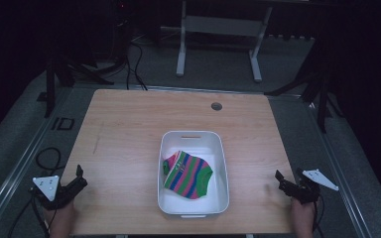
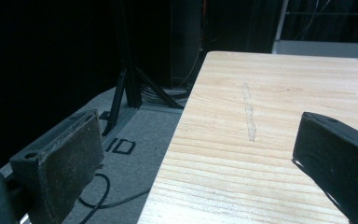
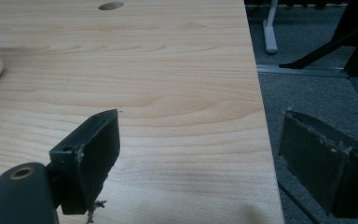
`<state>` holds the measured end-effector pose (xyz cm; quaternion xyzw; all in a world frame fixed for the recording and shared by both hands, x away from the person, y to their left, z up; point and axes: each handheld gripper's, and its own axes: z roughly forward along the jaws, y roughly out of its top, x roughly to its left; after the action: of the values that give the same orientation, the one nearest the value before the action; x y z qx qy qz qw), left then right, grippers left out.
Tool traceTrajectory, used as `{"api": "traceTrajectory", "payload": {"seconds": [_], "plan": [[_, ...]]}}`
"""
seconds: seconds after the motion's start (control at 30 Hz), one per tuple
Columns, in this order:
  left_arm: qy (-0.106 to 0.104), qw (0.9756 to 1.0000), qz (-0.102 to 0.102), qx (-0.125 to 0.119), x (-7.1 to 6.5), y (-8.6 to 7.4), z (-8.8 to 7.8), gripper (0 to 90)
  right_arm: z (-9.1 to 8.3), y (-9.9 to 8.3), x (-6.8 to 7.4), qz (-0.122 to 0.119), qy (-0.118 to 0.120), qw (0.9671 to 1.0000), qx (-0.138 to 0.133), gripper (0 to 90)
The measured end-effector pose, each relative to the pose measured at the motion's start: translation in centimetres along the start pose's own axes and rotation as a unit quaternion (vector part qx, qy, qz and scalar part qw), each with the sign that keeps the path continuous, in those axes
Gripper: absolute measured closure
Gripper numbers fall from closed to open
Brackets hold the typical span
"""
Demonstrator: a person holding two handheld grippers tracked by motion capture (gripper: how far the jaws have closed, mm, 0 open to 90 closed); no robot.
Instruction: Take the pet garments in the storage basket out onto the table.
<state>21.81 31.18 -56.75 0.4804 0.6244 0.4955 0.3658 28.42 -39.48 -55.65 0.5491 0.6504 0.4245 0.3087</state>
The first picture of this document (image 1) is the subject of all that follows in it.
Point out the white metal stand frame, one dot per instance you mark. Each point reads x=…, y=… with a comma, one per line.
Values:
x=221, y=25

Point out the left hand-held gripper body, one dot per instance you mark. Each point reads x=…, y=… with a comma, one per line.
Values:
x=51, y=189

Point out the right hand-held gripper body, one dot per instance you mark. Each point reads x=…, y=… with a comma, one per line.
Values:
x=309, y=185

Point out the person's right hand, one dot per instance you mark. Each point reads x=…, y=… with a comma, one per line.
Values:
x=302, y=210

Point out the metal floor rail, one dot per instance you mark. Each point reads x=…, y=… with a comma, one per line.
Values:
x=340, y=175
x=20, y=168

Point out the person's left hand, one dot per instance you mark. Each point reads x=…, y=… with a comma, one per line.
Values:
x=59, y=211

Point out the black tripod stand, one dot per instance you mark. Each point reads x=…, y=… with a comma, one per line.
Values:
x=50, y=89
x=322, y=99

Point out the dark equipment stand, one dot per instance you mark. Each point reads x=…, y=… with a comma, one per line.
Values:
x=123, y=33

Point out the striped green pink blue sock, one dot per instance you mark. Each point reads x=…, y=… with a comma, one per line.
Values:
x=187, y=175

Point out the white plastic basin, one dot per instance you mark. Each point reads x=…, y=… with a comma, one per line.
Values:
x=193, y=205

